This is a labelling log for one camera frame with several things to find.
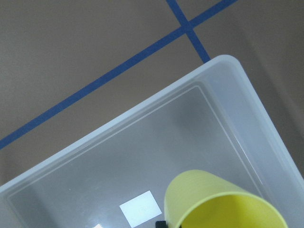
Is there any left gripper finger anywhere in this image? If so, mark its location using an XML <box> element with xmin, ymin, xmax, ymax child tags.
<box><xmin>155</xmin><ymin>220</ymin><xmax>168</xmax><ymax>228</ymax></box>

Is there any yellow plastic cup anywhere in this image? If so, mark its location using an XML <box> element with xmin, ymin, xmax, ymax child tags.
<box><xmin>164</xmin><ymin>170</ymin><xmax>288</xmax><ymax>228</ymax></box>

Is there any white label in box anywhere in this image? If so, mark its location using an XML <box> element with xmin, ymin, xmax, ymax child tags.
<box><xmin>119</xmin><ymin>190</ymin><xmax>162</xmax><ymax>228</ymax></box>

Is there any clear plastic storage box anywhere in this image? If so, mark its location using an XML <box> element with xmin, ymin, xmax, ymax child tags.
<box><xmin>0</xmin><ymin>55</ymin><xmax>304</xmax><ymax>228</ymax></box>

